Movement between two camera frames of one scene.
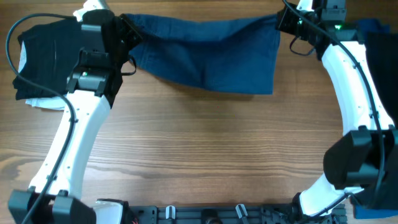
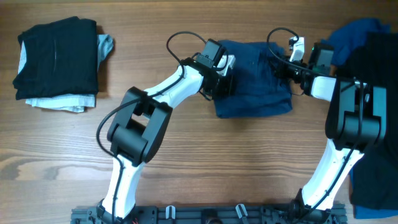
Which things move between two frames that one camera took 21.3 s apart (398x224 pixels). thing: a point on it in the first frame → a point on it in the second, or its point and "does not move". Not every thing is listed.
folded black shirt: [49, 51] does not move
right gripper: [283, 17] → [280, 70]
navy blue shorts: [239, 55] → [258, 88]
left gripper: [123, 24] → [229, 88]
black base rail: [232, 214] does not move
